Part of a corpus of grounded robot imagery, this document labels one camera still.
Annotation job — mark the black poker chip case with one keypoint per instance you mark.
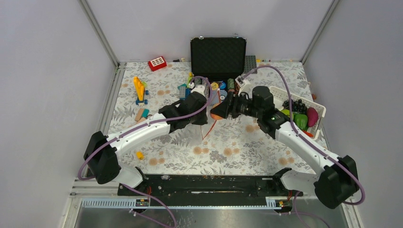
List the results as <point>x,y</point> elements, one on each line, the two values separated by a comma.
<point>218,58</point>

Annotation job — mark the orange peach toy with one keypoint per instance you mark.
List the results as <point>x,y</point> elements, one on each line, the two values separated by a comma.
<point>216,117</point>

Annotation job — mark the white plastic basket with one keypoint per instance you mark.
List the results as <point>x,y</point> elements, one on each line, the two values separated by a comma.
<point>281,95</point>

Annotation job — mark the clear zip top bag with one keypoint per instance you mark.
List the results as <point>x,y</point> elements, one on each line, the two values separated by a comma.
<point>218,97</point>

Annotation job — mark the yellow toy block cart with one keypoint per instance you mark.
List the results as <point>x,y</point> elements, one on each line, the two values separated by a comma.
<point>141,92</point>

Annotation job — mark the red chili pepper toy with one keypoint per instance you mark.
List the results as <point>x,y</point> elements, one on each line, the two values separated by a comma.
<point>308,134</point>

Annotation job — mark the purple sweet potato toy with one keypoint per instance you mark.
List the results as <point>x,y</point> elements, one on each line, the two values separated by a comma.
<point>312,116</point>

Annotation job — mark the small yellow toy piece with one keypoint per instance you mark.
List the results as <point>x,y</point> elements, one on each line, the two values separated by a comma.
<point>139,155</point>

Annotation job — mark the wooden teal block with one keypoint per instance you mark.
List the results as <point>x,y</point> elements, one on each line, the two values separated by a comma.
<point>142,113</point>

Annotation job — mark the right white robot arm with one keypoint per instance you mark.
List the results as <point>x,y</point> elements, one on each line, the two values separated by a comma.
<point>334,179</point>

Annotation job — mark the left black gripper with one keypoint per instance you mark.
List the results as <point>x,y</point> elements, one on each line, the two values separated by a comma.
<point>204,119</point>

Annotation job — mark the black mounting base plate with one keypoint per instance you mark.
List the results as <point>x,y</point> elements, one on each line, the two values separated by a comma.
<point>214,191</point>

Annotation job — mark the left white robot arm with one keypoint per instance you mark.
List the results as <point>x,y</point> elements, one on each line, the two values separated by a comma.
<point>103,152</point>

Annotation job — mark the grey lego baseplate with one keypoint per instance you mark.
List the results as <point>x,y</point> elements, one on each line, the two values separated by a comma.
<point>250,63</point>

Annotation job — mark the black grape bunch toy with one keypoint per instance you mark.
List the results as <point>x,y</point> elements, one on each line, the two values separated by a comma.
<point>298,106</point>

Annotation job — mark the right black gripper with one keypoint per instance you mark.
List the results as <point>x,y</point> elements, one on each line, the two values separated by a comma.
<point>229,107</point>

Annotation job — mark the red white toy block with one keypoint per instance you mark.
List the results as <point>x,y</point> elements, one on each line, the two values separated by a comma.
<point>157,63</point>

